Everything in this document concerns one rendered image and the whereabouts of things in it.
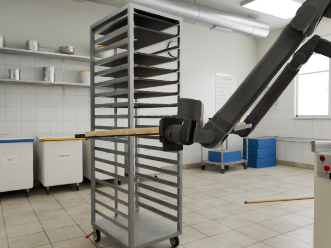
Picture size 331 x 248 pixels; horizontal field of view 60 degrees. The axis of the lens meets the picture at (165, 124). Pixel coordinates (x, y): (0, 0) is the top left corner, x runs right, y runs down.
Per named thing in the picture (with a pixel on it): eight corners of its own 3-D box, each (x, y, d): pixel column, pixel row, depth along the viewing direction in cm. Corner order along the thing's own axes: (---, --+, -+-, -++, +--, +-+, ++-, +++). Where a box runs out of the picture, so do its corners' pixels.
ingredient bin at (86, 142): (91, 190, 410) (91, 136, 408) (79, 181, 464) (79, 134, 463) (126, 185, 438) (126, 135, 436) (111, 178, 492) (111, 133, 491)
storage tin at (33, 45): (38, 54, 426) (38, 44, 426) (40, 51, 411) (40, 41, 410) (24, 52, 416) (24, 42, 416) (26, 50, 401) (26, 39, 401)
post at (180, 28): (182, 234, 227) (182, 17, 223) (179, 235, 225) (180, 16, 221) (180, 232, 229) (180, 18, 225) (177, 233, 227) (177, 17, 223)
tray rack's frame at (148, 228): (183, 243, 228) (183, 18, 224) (128, 264, 196) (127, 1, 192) (139, 221, 278) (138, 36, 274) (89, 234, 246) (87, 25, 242)
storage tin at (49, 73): (53, 83, 438) (53, 69, 438) (56, 82, 423) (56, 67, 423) (41, 82, 429) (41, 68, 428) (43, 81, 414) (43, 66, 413)
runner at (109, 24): (137, 13, 197) (137, 9, 196) (133, 12, 195) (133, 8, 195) (96, 34, 246) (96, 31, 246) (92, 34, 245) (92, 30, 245)
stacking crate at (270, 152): (261, 154, 652) (261, 145, 651) (276, 156, 618) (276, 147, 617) (242, 156, 620) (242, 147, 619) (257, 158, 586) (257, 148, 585)
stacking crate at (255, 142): (260, 145, 652) (260, 137, 651) (276, 147, 619) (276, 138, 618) (242, 147, 618) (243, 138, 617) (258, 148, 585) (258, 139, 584)
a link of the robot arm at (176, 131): (178, 143, 75) (197, 146, 77) (182, 117, 75) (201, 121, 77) (168, 142, 81) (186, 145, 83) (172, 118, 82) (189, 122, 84)
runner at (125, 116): (137, 118, 198) (137, 114, 198) (133, 118, 196) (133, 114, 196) (96, 118, 248) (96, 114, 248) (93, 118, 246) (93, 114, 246)
